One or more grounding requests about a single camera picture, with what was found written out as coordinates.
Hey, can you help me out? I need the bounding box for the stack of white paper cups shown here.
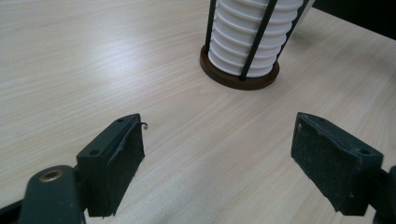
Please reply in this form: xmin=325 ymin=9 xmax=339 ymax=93
xmin=207 ymin=0 xmax=316 ymax=78

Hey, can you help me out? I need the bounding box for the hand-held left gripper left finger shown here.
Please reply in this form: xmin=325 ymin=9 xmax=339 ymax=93
xmin=76 ymin=113 xmax=149 ymax=218

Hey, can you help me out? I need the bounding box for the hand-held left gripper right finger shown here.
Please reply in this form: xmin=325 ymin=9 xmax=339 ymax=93
xmin=290 ymin=111 xmax=385 ymax=217

